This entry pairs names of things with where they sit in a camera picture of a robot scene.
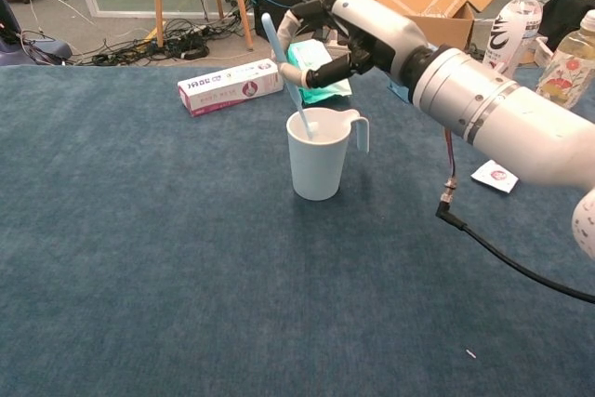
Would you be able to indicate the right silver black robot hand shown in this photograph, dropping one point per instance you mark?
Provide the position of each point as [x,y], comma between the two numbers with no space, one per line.
[381,30]

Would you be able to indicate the light blue toothbrush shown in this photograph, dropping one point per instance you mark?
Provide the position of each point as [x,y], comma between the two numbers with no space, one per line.
[274,43]

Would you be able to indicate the white toothpaste tube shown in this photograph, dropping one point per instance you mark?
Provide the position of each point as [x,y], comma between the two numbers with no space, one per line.
[495,176]

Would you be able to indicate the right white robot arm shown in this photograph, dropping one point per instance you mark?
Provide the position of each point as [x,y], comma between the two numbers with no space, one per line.
[511,118]

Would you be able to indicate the clear bottle black cap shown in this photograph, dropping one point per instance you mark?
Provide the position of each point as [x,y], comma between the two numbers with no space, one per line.
[511,30]

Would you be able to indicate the white toothpaste carton box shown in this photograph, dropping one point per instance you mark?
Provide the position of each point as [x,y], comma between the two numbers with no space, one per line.
[228,88]

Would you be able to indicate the yellow tea bottle white cap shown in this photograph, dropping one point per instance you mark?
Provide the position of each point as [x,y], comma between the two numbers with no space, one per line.
[564,71]

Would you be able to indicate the light blue cube box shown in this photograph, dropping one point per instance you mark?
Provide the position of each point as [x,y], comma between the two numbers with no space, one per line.
[399,90]

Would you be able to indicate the green wet wipes pack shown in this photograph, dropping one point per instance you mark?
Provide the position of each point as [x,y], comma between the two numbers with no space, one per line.
[311,53]

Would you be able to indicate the black cloth cover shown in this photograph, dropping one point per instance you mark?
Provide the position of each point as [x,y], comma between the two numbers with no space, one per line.
[564,11]

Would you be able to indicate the blue felt table mat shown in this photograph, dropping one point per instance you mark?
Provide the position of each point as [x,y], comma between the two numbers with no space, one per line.
[139,229]

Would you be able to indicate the blue-grey machine base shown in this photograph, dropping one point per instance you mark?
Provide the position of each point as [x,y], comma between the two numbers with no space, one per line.
[51,50]

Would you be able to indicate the tiny white scrap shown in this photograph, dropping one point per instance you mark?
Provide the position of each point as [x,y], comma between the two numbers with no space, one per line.
[471,353]

